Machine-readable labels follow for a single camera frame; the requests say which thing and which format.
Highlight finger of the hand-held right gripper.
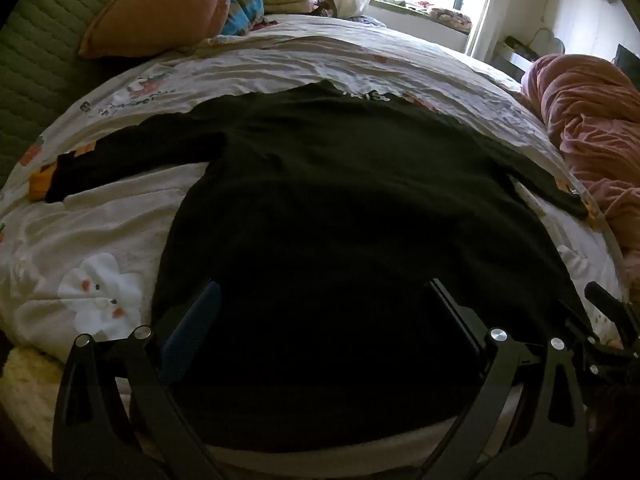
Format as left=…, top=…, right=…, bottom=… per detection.
left=585, top=281, right=640, bottom=346
left=556, top=299, right=637, bottom=387

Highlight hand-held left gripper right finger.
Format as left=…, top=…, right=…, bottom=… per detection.
left=425, top=277, right=589, bottom=480

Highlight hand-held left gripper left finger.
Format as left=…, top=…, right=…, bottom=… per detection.
left=52, top=280, right=226, bottom=480

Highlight black sweater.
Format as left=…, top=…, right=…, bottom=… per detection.
left=45, top=79, right=601, bottom=453

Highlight pink blanket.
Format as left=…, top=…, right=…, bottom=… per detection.
left=520, top=52, right=640, bottom=261

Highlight white fluffy blanket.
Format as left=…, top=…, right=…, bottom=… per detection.
left=0, top=347, right=66, bottom=461

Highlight black monitor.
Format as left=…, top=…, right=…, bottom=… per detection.
left=612, top=44, right=640, bottom=81

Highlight white printed bed sheet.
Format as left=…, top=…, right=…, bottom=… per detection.
left=0, top=12, right=631, bottom=471

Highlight dark desk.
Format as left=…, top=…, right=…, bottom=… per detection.
left=492, top=35, right=541, bottom=81

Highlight white fan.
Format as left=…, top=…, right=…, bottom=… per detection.
left=530, top=27, right=566, bottom=56

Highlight crumpled cloth on sill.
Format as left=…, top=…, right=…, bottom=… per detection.
left=430, top=5, right=473, bottom=31

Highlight green quilted headboard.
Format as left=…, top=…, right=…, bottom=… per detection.
left=0, top=0, right=166, bottom=191

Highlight blue plaid cloth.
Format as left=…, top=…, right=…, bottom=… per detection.
left=220, top=0, right=266, bottom=37

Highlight pink pillow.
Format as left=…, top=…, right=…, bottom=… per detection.
left=78, top=0, right=257, bottom=59

